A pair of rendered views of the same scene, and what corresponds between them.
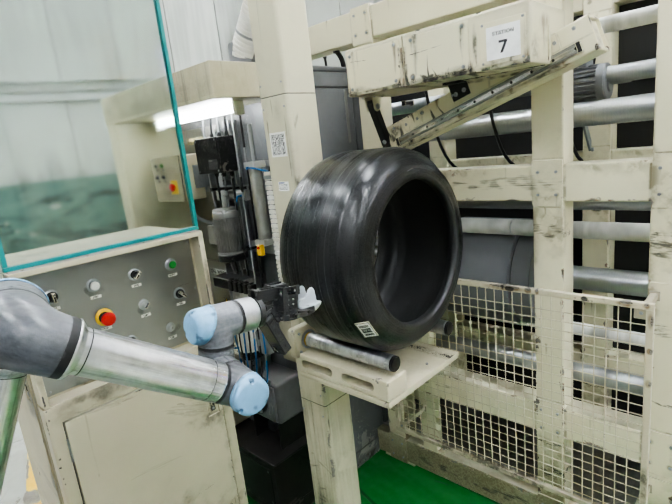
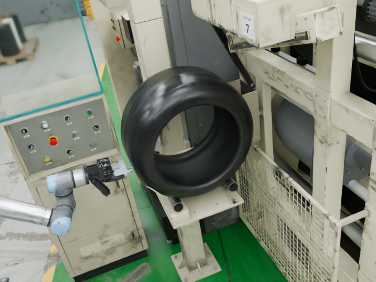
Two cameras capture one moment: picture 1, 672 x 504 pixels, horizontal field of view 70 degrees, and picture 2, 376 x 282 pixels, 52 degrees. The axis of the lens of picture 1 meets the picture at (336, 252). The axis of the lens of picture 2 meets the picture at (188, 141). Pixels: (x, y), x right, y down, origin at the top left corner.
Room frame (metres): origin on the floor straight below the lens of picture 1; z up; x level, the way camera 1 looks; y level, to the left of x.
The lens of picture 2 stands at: (0.07, -0.88, 2.07)
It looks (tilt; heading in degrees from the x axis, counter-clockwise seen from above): 31 degrees down; 30
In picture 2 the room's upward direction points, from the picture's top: 10 degrees counter-clockwise
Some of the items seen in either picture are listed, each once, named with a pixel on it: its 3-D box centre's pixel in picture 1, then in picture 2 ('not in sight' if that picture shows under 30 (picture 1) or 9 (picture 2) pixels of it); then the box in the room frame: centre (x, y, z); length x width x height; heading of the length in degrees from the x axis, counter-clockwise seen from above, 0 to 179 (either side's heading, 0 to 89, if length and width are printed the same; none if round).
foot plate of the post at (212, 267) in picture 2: not in sight; (194, 261); (1.59, 0.10, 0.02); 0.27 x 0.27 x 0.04; 45
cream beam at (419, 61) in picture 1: (446, 58); (247, 3); (1.54, -0.40, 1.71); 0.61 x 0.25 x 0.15; 45
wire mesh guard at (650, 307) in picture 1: (496, 380); (276, 219); (1.50, -0.50, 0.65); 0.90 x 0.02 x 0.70; 45
